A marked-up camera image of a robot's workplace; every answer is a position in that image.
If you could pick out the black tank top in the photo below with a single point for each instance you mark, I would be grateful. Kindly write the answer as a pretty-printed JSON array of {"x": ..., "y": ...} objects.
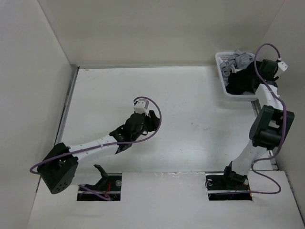
[{"x": 243, "y": 81}]

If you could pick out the grey tank top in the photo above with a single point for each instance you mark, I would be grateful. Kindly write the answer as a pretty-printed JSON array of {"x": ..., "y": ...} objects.
[{"x": 238, "y": 61}]

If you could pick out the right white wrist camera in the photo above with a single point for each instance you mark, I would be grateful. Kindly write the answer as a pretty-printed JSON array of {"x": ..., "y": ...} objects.
[{"x": 282, "y": 66}]

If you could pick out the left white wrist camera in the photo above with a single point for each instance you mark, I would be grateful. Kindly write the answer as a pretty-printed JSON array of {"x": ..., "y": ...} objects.
[{"x": 141, "y": 106}]

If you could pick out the aluminium frame rail left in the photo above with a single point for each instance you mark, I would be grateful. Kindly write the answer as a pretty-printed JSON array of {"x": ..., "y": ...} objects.
[{"x": 72, "y": 82}]

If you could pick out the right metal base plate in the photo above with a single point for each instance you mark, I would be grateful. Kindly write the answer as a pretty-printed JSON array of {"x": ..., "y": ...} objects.
[{"x": 220, "y": 190}]

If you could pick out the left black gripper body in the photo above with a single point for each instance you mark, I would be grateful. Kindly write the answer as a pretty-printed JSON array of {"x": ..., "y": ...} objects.
[{"x": 148, "y": 125}]

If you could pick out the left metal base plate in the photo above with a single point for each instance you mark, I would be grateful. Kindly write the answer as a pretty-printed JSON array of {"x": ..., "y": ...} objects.
[{"x": 112, "y": 189}]

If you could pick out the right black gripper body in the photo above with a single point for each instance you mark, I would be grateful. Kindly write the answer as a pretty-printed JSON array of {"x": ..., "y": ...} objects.
[{"x": 275, "y": 78}]

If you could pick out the white plastic basket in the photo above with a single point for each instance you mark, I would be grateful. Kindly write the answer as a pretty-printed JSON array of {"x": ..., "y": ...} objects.
[{"x": 222, "y": 57}]

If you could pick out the metal base plate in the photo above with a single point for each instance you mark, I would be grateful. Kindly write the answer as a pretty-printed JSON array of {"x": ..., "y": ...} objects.
[
  {"x": 220, "y": 190},
  {"x": 112, "y": 189}
]

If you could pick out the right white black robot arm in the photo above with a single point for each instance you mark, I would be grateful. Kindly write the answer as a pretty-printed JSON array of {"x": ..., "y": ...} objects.
[{"x": 239, "y": 168}]

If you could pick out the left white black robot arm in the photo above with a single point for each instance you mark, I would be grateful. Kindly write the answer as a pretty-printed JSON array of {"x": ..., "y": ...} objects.
[{"x": 59, "y": 168}]

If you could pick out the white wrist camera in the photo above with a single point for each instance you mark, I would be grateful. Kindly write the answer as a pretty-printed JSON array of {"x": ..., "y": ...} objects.
[
  {"x": 282, "y": 66},
  {"x": 141, "y": 106}
]

